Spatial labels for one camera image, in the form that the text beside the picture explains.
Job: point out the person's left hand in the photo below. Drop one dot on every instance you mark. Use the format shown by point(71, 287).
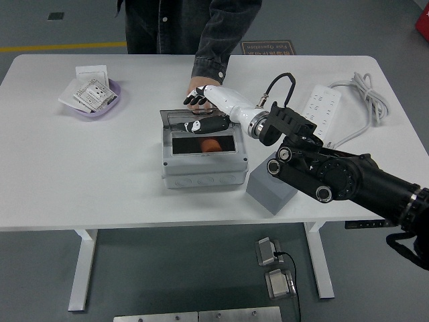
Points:
point(201, 82)

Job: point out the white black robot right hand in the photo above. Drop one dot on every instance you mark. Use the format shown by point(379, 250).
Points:
point(228, 100)

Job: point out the orange cylinder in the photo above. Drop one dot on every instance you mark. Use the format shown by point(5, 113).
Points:
point(211, 146)

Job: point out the grey electrical box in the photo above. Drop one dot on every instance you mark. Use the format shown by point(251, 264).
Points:
point(201, 171)

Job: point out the person's left forearm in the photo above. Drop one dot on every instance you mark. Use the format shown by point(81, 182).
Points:
point(214, 57)

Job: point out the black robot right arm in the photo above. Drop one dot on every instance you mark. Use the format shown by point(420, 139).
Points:
point(335, 174)

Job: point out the grey cube with round hole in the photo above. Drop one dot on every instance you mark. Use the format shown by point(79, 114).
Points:
point(264, 194)

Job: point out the dark floor sign, orange text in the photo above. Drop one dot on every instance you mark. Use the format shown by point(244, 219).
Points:
point(271, 48)

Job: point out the person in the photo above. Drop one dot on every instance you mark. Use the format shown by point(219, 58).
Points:
point(151, 27)

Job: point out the white power strip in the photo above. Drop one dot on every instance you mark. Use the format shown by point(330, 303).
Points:
point(326, 100)

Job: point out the white socket panel with print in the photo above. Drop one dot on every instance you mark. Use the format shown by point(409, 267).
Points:
point(92, 94)

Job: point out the purple plastic tray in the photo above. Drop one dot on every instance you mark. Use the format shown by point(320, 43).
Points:
point(92, 115)

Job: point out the white plate in clear bag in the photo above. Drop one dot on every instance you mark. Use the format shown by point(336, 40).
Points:
point(67, 95)

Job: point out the silver foot pedal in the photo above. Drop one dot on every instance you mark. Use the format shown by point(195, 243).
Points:
point(279, 285)
point(266, 251)

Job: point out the black floor hatch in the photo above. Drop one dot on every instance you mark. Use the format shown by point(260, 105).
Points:
point(55, 16)

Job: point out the black table control panel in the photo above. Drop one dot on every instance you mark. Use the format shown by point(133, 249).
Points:
point(362, 224)

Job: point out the white table leg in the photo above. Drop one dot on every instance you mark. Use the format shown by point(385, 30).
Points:
point(82, 268)
point(321, 268)

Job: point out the red object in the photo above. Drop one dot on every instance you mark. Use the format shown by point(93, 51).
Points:
point(423, 20)

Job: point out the plain white switch plate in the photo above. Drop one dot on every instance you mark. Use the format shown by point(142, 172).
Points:
point(90, 72)

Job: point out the grey metal base plate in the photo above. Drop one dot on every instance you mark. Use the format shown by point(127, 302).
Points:
point(239, 315)
point(154, 317)

